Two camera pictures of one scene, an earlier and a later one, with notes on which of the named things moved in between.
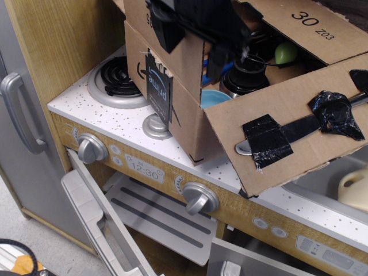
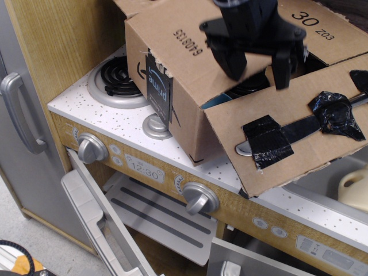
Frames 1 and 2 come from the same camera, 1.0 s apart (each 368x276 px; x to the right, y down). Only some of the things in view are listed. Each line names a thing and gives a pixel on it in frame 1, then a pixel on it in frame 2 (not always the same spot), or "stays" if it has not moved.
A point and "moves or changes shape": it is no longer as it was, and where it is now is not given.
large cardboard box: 277,135 moves or changes shape
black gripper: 214,20 to 253,25
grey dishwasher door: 227,259 stays
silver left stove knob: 91,148 stays
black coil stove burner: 108,83 stays
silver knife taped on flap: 298,129 stays
